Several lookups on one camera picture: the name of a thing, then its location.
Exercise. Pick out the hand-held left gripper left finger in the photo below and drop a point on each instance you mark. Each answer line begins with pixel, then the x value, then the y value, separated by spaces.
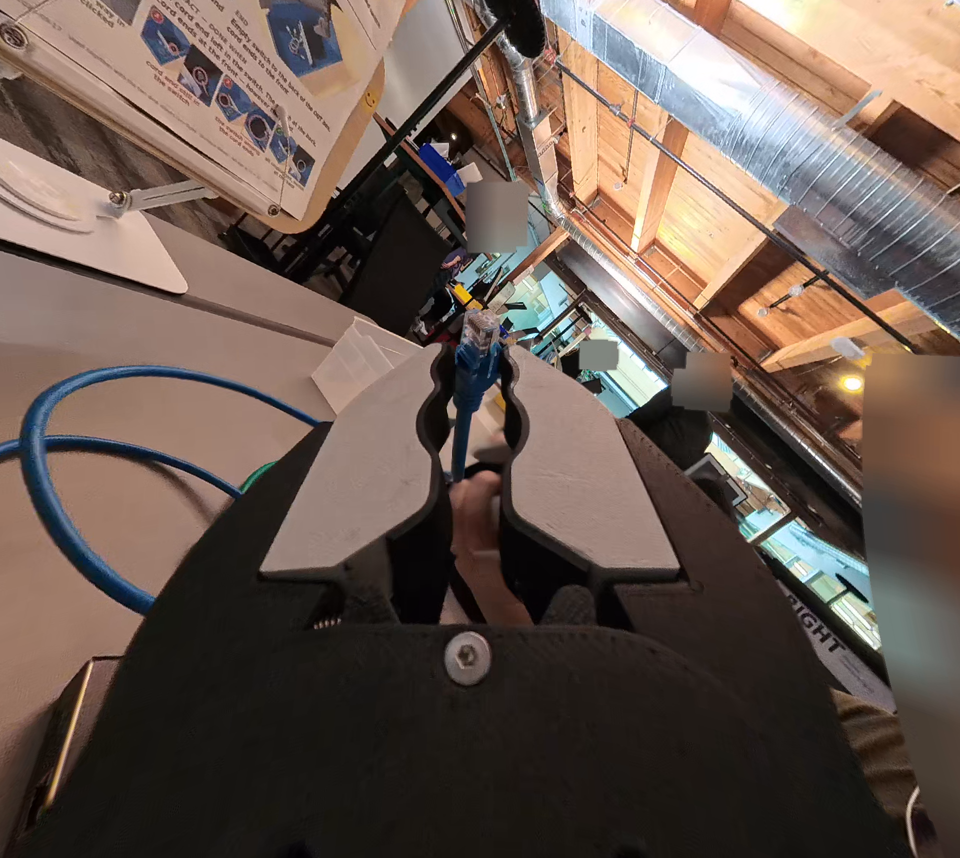
pixel 360 483

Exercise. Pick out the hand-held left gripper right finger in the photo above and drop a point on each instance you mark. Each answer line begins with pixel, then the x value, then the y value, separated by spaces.
pixel 585 490

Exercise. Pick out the black ethernet splitter box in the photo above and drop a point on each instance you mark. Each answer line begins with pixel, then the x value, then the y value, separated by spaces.
pixel 52 723

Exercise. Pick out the person's right hand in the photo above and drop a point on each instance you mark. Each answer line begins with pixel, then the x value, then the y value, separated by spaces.
pixel 480 520

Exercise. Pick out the clear plastic container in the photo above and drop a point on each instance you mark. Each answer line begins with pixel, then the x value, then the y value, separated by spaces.
pixel 352 363

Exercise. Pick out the person's torso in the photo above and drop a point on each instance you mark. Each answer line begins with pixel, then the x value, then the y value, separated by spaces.
pixel 870 760

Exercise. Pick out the blue storage bin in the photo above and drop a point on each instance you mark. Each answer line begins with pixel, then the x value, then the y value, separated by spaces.
pixel 441 167

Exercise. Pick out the white poster stand base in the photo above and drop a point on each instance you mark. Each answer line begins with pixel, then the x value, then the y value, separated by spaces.
pixel 127 250

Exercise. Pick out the black pole with round disc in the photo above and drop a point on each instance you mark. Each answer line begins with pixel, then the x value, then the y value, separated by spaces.
pixel 510 6

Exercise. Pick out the instruction poster board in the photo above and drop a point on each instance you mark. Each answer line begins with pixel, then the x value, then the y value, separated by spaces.
pixel 225 10

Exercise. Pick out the small silver branch duct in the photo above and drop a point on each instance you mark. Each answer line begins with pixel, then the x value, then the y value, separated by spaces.
pixel 536 152

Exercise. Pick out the large silver air duct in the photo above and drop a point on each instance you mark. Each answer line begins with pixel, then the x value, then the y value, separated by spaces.
pixel 750 115

